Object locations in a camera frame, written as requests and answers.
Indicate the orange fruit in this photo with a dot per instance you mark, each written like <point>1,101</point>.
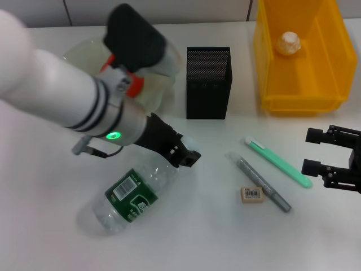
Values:
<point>135,86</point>

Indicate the left wrist camera housing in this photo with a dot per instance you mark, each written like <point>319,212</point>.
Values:
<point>132,36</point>

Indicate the white paper ball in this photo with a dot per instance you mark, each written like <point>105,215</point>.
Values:
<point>288,43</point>

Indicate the mint green pen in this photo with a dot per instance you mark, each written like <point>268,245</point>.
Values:
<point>279,163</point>

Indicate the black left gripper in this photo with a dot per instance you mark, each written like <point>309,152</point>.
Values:
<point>158,138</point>

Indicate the beige barcode eraser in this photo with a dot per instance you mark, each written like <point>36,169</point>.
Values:
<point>252,195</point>

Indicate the yellow plastic storage bin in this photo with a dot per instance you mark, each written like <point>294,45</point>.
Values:
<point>310,84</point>

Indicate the clear green-label water bottle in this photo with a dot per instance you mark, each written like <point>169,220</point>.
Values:
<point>127,197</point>

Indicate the grey pen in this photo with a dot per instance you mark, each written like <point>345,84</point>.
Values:
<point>262,183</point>

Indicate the black mesh pen holder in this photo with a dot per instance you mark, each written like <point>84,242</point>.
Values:
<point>208,96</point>

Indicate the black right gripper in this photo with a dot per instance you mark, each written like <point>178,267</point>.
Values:
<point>356,159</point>

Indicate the clear glass fruit plate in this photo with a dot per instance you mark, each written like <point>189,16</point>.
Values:
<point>158,93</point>

